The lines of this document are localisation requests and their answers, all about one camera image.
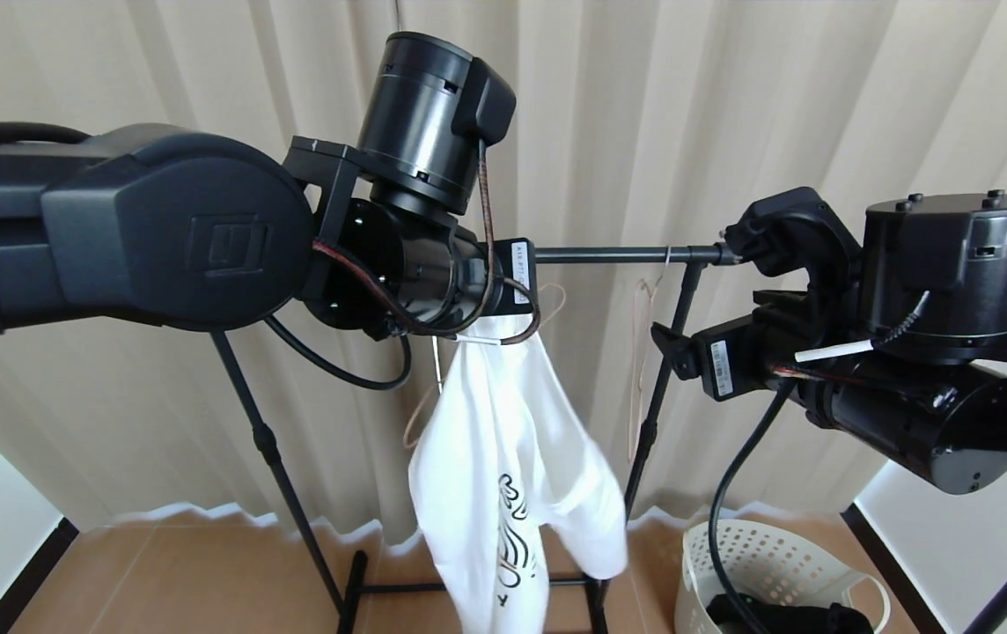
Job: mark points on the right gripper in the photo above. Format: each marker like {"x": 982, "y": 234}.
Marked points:
{"x": 759, "y": 352}

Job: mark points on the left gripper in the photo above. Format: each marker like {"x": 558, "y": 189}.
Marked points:
{"x": 459, "y": 282}

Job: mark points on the pink clothes hanger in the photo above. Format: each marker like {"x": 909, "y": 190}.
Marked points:
{"x": 562, "y": 298}
{"x": 632, "y": 379}

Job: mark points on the white printed T-shirt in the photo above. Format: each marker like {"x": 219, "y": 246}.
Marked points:
{"x": 503, "y": 440}

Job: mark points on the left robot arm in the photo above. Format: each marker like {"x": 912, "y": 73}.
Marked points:
{"x": 160, "y": 238}

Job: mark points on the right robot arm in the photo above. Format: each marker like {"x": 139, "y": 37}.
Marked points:
{"x": 944, "y": 291}

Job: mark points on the black clothes rack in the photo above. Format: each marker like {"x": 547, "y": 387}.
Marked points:
{"x": 627, "y": 254}

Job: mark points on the white laundry basket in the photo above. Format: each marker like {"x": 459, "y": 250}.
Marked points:
{"x": 768, "y": 550}

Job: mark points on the black garment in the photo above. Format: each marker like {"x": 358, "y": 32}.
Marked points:
{"x": 785, "y": 616}

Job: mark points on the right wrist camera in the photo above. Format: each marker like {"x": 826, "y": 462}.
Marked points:
{"x": 794, "y": 233}

